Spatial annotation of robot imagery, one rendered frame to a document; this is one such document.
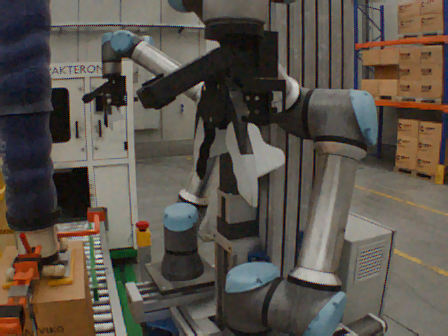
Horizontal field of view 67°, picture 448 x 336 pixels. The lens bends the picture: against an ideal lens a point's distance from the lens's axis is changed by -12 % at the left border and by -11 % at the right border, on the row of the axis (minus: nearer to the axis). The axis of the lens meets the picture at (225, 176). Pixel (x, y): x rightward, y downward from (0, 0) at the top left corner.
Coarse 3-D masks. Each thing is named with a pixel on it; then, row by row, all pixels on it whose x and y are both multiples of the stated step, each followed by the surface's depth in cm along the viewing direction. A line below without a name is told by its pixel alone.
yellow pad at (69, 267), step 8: (72, 248) 164; (72, 256) 155; (56, 264) 145; (64, 264) 146; (72, 264) 148; (72, 272) 141; (48, 280) 132; (56, 280) 133; (64, 280) 134; (72, 280) 135
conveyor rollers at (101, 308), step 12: (60, 228) 311; (72, 228) 309; (84, 228) 311; (84, 240) 286; (96, 240) 289; (96, 252) 264; (96, 264) 247; (108, 300) 199; (96, 312) 188; (108, 312) 191; (96, 324) 175; (108, 324) 175
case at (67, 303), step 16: (80, 240) 179; (80, 256) 161; (0, 272) 139; (80, 272) 145; (0, 288) 126; (48, 288) 130; (64, 288) 131; (80, 288) 132; (48, 304) 121; (64, 304) 123; (80, 304) 126; (48, 320) 122; (64, 320) 124; (80, 320) 127
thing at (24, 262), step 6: (18, 258) 121; (24, 258) 121; (30, 258) 122; (36, 258) 122; (12, 264) 115; (18, 264) 115; (24, 264) 115; (30, 264) 116; (36, 264) 117; (42, 264) 124; (24, 270) 116; (36, 270) 117; (36, 276) 118
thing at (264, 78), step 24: (216, 24) 40; (240, 24) 40; (240, 48) 45; (264, 48) 43; (240, 72) 43; (264, 72) 44; (216, 96) 42; (240, 96) 41; (264, 96) 44; (216, 120) 43; (264, 120) 44
